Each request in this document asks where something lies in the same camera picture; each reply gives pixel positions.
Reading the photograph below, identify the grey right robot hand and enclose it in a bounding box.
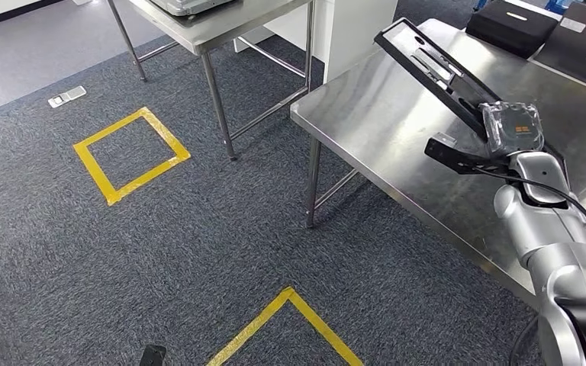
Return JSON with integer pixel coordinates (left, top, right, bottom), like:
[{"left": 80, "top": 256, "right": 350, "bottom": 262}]
[{"left": 477, "top": 101, "right": 546, "bottom": 158}]

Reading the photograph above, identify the long black plastic frame part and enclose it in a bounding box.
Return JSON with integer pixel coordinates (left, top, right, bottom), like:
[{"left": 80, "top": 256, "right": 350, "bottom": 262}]
[{"left": 373, "top": 18, "right": 502, "bottom": 141}]

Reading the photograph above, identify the stainless steel workbench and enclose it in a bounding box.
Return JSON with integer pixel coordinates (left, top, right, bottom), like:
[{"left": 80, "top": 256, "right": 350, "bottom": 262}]
[{"left": 289, "top": 18, "right": 586, "bottom": 309}]

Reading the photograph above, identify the grey stamped sheet metal part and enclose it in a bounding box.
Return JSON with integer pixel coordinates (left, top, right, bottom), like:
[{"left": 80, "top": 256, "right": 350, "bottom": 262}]
[{"left": 149, "top": 0, "right": 236, "bottom": 17}]

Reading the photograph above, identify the white cabinet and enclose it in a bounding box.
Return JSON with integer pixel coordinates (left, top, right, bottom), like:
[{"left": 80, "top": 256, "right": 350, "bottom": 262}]
[{"left": 232, "top": 0, "right": 399, "bottom": 85}]

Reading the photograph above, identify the steel table with legs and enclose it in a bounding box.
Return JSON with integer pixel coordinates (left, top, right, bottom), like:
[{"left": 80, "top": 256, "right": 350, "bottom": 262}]
[{"left": 107, "top": 0, "right": 315, "bottom": 162}]

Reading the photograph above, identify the yellow floor tape square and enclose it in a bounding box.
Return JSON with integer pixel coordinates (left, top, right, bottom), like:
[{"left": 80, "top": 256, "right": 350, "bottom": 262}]
[
  {"left": 72, "top": 106, "right": 192, "bottom": 207},
  {"left": 205, "top": 287, "right": 365, "bottom": 366}
]

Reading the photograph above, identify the metal floor outlet plate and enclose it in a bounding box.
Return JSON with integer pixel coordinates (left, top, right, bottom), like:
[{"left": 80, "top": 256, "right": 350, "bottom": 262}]
[{"left": 47, "top": 85, "right": 88, "bottom": 109}]

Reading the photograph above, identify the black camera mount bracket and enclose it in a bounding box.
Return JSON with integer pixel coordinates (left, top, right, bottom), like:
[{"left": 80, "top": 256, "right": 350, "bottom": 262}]
[{"left": 424, "top": 137, "right": 514, "bottom": 176}]

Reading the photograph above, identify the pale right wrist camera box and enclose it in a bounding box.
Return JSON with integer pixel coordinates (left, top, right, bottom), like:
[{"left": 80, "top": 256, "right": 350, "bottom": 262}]
[{"left": 433, "top": 132, "right": 459, "bottom": 149}]

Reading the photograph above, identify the thin black camera cable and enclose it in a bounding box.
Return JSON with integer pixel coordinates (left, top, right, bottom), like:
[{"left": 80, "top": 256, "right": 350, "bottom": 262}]
[{"left": 475, "top": 166, "right": 586, "bottom": 249}]

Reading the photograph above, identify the black looped cable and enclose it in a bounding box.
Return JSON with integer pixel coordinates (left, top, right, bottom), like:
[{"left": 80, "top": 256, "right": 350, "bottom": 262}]
[{"left": 509, "top": 313, "right": 542, "bottom": 366}]

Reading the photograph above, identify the dark left wrist camera mount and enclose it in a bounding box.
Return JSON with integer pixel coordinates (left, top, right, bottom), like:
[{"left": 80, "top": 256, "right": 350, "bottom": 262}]
[{"left": 138, "top": 345, "right": 168, "bottom": 366}]

